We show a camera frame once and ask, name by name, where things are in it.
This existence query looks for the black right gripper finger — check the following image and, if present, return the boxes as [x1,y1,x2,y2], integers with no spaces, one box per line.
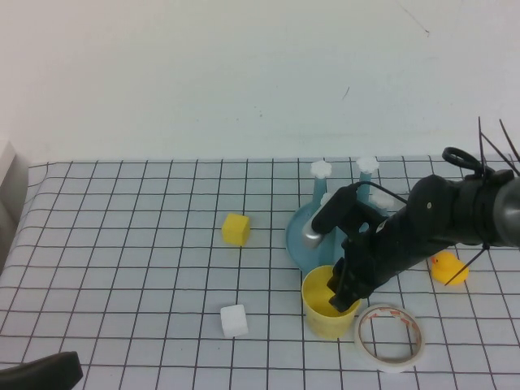
[327,262,351,313]
[343,284,371,314]

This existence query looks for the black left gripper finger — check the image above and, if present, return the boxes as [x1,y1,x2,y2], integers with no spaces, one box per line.
[0,351,84,390]

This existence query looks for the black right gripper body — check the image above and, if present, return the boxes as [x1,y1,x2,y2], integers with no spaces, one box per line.
[340,205,434,301]

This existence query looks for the yellow plastic cup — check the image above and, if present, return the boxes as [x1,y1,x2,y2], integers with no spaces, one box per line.
[301,264,362,340]

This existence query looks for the blue cup stand white caps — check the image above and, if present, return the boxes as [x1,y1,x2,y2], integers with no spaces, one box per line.
[285,155,407,271]

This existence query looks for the white tape roll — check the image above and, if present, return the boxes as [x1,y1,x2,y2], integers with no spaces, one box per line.
[353,303,427,373]

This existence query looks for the yellow rubber duck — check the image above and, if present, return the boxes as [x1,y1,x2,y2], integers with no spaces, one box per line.
[430,251,470,287]

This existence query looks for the black zip tie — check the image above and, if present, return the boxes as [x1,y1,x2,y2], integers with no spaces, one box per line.
[478,116,491,180]
[444,243,489,287]
[498,119,520,163]

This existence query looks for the white foam cube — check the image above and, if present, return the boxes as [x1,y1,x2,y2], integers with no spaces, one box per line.
[219,304,249,338]

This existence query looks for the yellow foam cube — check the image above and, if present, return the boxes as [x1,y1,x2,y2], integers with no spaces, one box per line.
[221,213,250,247]

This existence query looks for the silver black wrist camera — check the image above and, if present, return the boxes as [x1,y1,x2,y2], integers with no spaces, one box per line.
[300,182,387,249]

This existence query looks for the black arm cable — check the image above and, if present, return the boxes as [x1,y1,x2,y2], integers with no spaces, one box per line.
[356,146,491,204]

